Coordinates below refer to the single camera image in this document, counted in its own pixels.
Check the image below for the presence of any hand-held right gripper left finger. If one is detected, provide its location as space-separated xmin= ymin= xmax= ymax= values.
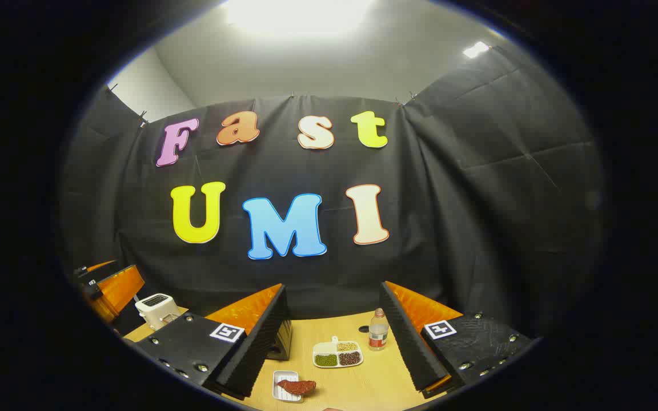
xmin=129 ymin=284 xmax=291 ymax=400

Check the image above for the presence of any brown meat slab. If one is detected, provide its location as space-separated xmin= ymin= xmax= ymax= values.
xmin=276 ymin=379 xmax=318 ymax=396

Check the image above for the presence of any white divided plate of beans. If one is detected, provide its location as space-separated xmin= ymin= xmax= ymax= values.
xmin=312 ymin=336 xmax=364 ymax=369

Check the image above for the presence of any black backdrop cloth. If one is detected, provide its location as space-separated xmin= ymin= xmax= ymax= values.
xmin=58 ymin=46 xmax=607 ymax=343

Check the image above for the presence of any white rectangular dish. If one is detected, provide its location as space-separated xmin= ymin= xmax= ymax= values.
xmin=272 ymin=370 xmax=307 ymax=404

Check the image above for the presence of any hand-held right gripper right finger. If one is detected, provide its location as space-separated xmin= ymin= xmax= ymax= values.
xmin=379 ymin=280 xmax=536 ymax=394

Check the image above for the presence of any white toaster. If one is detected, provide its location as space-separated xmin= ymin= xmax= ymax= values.
xmin=135 ymin=293 xmax=181 ymax=331

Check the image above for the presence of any clear plastic bottle red label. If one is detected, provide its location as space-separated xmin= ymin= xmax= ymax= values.
xmin=368 ymin=308 xmax=390 ymax=352

